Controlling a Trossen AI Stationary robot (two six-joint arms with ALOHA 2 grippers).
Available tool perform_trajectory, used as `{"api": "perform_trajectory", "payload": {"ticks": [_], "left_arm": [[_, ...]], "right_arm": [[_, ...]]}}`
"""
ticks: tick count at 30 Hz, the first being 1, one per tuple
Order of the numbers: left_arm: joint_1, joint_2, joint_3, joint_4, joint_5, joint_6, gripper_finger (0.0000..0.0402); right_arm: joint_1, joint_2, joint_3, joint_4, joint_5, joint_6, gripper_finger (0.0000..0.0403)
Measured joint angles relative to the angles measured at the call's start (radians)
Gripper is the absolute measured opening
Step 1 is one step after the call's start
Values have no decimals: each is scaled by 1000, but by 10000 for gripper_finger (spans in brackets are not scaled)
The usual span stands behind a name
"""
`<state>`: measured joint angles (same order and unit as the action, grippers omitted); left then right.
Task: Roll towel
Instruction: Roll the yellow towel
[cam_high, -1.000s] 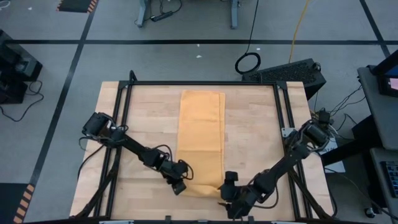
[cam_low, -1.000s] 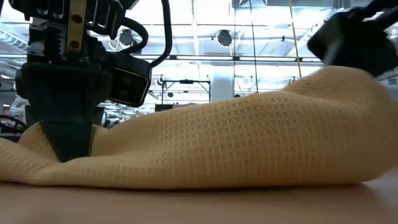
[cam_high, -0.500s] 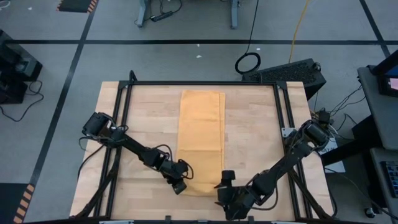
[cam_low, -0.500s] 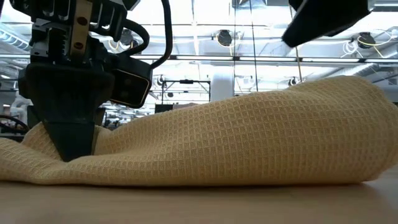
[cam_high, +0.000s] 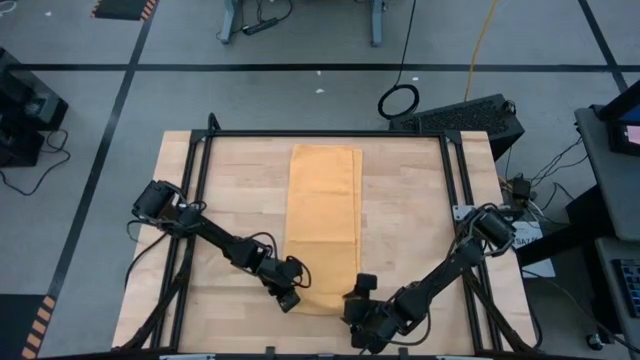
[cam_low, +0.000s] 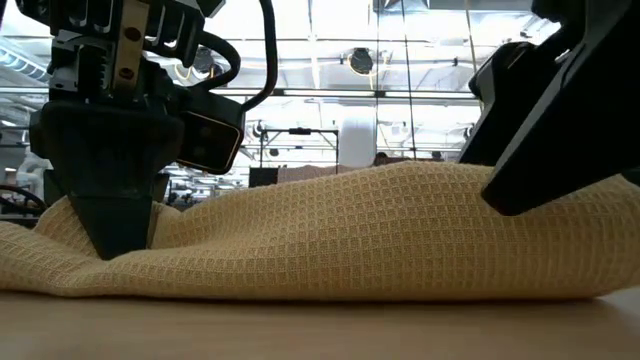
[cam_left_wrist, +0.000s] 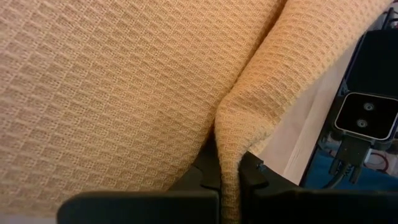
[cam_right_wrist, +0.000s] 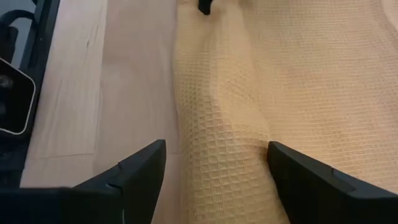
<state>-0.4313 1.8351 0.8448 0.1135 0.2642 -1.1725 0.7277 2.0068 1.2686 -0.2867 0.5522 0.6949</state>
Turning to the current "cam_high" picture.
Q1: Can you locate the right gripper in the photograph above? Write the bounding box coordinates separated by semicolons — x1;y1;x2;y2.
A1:
342;272;402;351

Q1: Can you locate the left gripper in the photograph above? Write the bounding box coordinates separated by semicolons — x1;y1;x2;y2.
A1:
257;255;304;315

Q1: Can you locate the yellow waffle-weave towel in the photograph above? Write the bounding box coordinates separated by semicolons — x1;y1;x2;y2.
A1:
283;143;364;317

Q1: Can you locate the white paper sheet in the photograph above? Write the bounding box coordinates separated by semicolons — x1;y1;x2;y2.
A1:
512;219;557;279

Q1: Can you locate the black power adapter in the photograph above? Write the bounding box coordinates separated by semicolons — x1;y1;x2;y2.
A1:
509;174;533;201

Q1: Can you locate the black stand base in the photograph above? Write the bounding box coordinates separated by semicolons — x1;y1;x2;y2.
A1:
515;185;621;267

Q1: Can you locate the black perforated computer tower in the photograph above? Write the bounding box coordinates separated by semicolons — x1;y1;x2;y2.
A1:
388;93;526;162

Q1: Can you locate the black keyboard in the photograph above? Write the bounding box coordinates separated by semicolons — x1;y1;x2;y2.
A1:
612;257;640;320

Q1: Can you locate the black orange-striped floor mat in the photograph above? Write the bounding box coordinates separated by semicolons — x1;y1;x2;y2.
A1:
89;0;160;22
0;293;58;360

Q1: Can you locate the black power strip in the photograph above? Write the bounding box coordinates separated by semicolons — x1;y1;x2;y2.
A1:
241;17;279;37

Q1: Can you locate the grey side table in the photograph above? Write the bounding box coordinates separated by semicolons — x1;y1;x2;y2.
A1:
573;104;640;242

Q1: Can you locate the grey desk leg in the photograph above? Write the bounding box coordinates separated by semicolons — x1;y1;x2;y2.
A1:
368;0;387;48
217;0;247;45

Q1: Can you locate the black monitor with lit screen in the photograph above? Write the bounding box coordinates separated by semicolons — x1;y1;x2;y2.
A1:
598;79;640;157

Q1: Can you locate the black equipment stack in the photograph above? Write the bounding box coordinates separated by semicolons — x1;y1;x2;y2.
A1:
0;47;70;169

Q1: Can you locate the black aluminium table frame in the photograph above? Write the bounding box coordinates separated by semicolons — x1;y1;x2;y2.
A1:
117;112;541;359

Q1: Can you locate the black cable with coil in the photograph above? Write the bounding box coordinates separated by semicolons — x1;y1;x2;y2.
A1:
376;0;421;121

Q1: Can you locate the black floor cable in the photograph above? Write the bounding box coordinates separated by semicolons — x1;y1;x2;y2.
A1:
0;128;72;197

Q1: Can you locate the yellow cable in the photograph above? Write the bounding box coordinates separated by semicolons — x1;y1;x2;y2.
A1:
463;0;499;103

